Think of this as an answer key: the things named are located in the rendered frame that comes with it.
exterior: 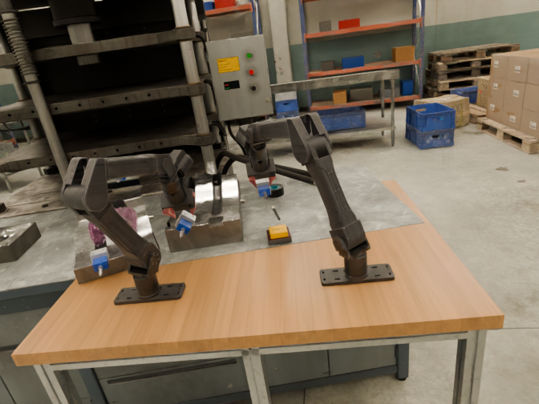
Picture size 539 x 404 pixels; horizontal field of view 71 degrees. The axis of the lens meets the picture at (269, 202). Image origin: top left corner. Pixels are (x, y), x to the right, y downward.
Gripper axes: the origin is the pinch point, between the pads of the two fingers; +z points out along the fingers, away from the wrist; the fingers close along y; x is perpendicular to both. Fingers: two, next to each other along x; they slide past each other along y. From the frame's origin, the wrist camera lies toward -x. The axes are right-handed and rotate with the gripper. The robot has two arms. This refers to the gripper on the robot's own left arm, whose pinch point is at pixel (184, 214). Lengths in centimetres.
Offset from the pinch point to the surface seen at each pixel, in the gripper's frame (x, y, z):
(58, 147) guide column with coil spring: -73, 69, 24
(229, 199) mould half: -13.7, -15.0, 13.4
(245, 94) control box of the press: -87, -28, 20
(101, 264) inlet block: 14.9, 25.9, -0.5
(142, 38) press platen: -101, 17, -10
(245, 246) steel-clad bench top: 11.2, -18.9, 8.9
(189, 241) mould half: 6.3, -0.1, 7.9
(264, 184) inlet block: -11.1, -29.1, 4.4
